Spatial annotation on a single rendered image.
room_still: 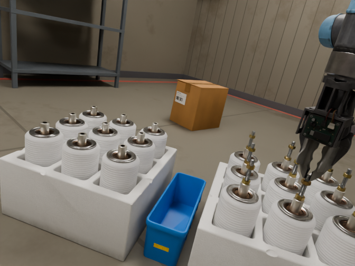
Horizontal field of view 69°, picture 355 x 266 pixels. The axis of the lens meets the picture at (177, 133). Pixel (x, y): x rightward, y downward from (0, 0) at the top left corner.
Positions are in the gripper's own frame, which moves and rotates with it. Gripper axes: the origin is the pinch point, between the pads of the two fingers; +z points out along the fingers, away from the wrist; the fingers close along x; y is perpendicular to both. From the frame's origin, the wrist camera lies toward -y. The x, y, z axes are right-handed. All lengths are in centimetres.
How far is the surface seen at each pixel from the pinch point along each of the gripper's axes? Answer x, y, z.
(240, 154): -23.7, -14.1, 9.2
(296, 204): 0.1, 1.6, 7.4
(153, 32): -263, -170, -23
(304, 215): 2.1, 0.7, 9.2
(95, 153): -44, 25, 11
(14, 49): -204, 1, 7
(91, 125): -66, 15, 12
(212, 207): -16.2, 7.6, 16.6
